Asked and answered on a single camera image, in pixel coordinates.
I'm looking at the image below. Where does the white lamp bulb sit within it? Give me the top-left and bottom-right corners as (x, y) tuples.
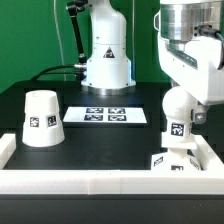
(161, 86), (197, 149)

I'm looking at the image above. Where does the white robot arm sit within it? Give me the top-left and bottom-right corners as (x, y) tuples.
(82, 0), (224, 123)

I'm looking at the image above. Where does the white U-shaped border frame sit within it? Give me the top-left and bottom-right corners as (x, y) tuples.
(0, 134), (224, 195)

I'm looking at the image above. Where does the black cable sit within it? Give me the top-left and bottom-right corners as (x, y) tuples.
(30, 63), (88, 82)

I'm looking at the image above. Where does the white lamp shade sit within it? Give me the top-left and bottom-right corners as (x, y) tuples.
(22, 90), (65, 147)

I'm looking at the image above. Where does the white lamp base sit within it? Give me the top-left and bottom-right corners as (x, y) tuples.
(150, 133), (203, 172)

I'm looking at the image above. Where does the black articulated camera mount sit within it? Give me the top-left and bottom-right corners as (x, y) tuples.
(66, 0), (88, 64)

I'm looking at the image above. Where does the white marker sheet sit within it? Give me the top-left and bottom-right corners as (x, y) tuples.
(63, 107), (147, 124)

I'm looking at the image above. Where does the white hanging cable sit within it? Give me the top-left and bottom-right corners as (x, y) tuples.
(53, 0), (68, 82)

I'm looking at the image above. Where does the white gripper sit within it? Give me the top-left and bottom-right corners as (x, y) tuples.
(157, 34), (224, 124)

